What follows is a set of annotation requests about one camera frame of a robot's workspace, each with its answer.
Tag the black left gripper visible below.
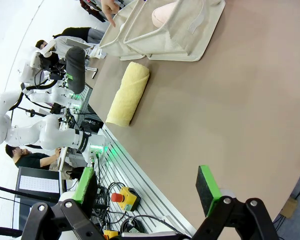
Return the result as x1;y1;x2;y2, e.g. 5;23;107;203
39;52;75;82

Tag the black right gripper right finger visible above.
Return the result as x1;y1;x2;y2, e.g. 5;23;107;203
192;164;281;240

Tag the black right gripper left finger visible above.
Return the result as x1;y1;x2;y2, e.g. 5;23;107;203
21;166;106;240

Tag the dark grey towel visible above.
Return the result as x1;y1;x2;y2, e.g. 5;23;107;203
65;46;87;94

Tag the pink towel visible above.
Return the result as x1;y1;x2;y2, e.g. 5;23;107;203
151;2;181;27

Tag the person's right hand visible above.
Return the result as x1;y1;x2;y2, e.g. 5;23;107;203
100;0;121;28

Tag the person in dark puffer jacket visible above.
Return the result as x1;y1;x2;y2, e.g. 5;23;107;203
35;26;108;55

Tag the yellow emergency stop box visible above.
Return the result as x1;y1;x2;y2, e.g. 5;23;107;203
111;186;142;213
103;229;121;240

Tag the black framed monitor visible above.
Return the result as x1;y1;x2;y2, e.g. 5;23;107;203
14;165;67;231

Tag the slotted aluminium mounting base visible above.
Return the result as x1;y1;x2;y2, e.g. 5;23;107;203
64;82;198;237

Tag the seated man in dark shirt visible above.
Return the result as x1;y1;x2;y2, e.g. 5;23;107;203
5;143;62;172

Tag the yellow rolled towel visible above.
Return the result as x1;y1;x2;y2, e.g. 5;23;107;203
105;61;151;127

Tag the cream fabric basket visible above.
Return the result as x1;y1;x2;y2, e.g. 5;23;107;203
123;0;226;62
99;0;177;61

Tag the black tripod rod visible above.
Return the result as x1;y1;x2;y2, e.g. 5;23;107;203
0;183;60;204

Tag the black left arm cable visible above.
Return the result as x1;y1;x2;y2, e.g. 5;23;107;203
8;69;61;111

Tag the small black camera box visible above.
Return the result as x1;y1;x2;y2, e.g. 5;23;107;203
50;102;63;115

